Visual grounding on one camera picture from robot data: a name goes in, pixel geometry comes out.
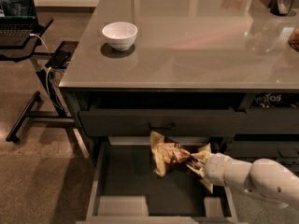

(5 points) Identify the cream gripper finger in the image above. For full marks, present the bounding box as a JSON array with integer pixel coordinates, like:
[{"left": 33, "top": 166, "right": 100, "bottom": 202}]
[
  {"left": 192, "top": 144, "right": 212, "bottom": 164},
  {"left": 188, "top": 164, "right": 213, "bottom": 193}
]

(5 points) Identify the brown chip bag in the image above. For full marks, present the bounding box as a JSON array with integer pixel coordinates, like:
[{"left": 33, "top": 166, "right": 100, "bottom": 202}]
[{"left": 149, "top": 131, "right": 198, "bottom": 177}]

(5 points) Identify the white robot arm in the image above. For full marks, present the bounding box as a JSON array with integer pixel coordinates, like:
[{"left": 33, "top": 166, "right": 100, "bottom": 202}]
[{"left": 186, "top": 144, "right": 299, "bottom": 209}]

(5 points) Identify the right top drawer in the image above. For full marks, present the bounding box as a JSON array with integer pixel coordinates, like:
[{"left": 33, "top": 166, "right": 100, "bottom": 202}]
[{"left": 239, "top": 104, "right": 299, "bottom": 134}]

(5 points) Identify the right middle drawer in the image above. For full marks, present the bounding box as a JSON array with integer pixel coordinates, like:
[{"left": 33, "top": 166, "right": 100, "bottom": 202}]
[{"left": 224, "top": 141, "right": 299, "bottom": 165}]

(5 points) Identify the open middle drawer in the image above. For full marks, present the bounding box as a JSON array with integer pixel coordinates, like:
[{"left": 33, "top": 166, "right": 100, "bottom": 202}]
[{"left": 76, "top": 142, "right": 247, "bottom": 224}]

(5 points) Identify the black doritos chip bag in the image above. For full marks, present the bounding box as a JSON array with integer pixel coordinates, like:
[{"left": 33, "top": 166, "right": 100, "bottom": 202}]
[{"left": 252, "top": 93, "right": 299, "bottom": 108}]

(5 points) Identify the grey kitchen counter cabinet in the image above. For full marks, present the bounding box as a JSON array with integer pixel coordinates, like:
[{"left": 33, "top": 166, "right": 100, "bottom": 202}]
[{"left": 60, "top": 0, "right": 299, "bottom": 152}]

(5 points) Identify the dark top drawer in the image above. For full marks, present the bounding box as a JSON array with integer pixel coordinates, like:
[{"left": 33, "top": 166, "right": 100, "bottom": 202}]
[{"left": 78, "top": 91, "right": 245, "bottom": 137}]

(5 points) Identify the snack item on counter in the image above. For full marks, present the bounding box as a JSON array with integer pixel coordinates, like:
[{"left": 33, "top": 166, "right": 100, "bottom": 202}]
[{"left": 289, "top": 27, "right": 299, "bottom": 51}]

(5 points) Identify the white ceramic bowl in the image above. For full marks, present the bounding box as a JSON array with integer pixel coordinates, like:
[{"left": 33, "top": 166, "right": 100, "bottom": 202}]
[{"left": 102, "top": 21, "right": 138, "bottom": 51}]

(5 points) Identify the black phone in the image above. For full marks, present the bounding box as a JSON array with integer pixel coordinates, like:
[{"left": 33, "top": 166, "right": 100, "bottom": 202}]
[{"left": 46, "top": 50, "right": 71, "bottom": 69}]

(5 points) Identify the dark glass jar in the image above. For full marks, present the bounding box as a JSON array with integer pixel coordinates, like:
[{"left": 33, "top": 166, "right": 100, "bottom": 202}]
[{"left": 269, "top": 0, "right": 299, "bottom": 17}]

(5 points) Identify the black laptop stand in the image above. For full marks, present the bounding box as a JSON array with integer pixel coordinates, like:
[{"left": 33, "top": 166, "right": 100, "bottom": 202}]
[{"left": 0, "top": 12, "right": 89, "bottom": 147}]

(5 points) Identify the black laptop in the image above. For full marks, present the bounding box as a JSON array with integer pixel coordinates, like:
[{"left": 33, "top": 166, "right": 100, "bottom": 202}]
[{"left": 0, "top": 0, "right": 38, "bottom": 49}]

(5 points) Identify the white charging cable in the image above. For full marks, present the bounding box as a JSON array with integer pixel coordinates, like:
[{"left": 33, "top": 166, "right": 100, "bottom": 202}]
[{"left": 29, "top": 32, "right": 64, "bottom": 110}]

